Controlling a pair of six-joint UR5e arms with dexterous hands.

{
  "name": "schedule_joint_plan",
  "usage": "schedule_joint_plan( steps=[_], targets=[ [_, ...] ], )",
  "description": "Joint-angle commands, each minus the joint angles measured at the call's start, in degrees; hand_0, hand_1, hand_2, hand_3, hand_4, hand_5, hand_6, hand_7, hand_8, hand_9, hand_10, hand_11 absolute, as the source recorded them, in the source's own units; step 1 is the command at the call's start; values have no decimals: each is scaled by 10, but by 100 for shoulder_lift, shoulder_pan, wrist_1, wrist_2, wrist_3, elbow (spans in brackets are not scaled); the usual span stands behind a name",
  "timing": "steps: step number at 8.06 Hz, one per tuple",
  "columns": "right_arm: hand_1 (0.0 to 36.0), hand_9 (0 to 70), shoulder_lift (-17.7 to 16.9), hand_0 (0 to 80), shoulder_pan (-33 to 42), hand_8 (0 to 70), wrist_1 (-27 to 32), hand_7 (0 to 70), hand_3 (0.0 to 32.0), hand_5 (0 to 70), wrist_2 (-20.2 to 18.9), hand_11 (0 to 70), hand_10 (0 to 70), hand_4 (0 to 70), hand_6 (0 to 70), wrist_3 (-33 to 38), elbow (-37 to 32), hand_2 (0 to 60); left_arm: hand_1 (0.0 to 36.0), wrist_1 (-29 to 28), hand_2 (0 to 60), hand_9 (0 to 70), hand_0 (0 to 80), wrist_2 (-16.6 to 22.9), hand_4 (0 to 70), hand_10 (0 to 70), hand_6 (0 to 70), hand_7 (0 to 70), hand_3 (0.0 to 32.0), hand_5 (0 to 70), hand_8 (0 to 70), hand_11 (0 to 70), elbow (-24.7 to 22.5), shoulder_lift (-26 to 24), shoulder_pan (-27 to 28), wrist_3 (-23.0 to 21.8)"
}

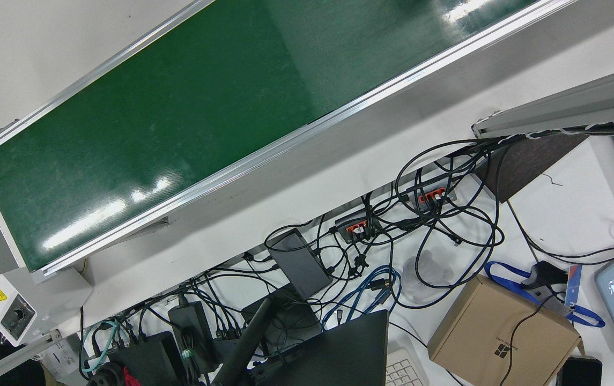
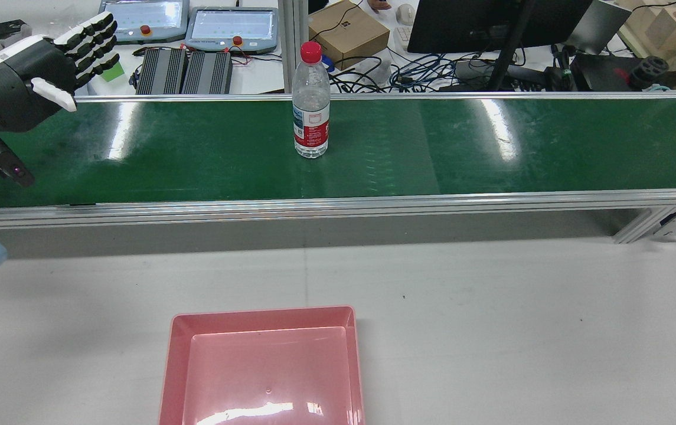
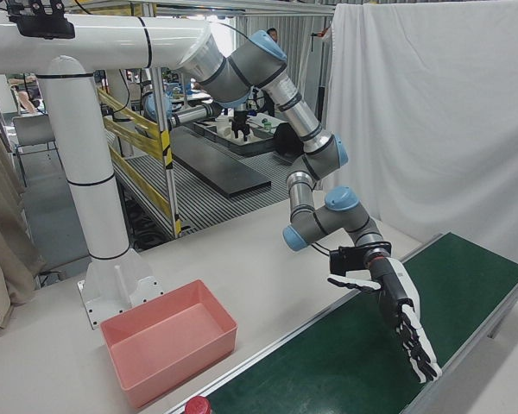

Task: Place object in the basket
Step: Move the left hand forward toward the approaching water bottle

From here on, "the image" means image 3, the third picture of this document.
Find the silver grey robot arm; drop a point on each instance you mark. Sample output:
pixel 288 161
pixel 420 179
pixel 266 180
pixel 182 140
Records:
pixel 293 108

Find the yellow black safety barrier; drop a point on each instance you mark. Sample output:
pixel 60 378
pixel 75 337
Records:
pixel 129 125

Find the grey background tray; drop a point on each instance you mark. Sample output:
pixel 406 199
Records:
pixel 250 144

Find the black background robot tool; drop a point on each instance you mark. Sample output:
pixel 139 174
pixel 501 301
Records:
pixel 241 127

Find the beige curtain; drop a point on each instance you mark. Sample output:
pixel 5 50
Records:
pixel 4 259

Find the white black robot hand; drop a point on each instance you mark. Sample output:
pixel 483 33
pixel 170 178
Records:
pixel 397 297

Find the clear red-capped water bottle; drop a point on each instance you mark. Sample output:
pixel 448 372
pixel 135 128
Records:
pixel 197 406

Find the person in dark shirt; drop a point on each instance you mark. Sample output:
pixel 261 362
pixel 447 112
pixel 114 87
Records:
pixel 273 34

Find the black floor platform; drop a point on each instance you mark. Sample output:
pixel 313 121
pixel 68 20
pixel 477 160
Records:
pixel 224 168

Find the grey chair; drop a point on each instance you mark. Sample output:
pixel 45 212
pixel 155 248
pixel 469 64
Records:
pixel 32 131

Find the red clamp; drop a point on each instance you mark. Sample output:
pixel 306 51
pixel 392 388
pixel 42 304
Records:
pixel 321 33

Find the white cloth sheet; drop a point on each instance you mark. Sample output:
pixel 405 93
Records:
pixel 436 129

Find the black bag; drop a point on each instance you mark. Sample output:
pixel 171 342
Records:
pixel 287 140

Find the green conveyor belt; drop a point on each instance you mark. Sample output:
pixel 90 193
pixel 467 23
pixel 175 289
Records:
pixel 328 366

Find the aluminium cell frame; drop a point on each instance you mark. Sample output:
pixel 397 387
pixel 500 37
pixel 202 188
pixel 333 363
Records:
pixel 172 202

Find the pink plastic basket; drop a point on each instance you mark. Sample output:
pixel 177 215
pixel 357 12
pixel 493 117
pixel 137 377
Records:
pixel 177 340

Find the black overhead camera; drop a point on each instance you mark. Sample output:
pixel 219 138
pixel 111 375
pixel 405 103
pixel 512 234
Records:
pixel 43 23

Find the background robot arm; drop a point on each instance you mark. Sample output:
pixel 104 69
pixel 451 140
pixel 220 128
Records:
pixel 190 115

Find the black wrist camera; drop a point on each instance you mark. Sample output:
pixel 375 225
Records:
pixel 343 261

